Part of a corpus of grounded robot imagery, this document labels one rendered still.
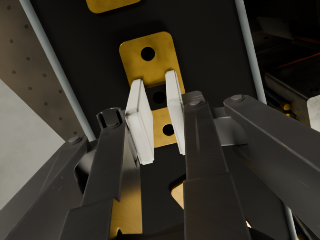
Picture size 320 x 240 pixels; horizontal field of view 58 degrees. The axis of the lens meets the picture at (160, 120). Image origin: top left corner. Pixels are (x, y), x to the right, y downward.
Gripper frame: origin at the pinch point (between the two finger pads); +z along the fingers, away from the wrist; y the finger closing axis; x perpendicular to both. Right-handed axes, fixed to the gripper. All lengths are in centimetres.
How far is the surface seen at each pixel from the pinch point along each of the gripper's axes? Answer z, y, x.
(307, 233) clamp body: 18.7, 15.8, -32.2
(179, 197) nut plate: 4.1, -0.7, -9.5
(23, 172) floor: 121, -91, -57
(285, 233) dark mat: 4.4, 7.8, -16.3
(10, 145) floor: 121, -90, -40
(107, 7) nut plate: 4.1, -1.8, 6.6
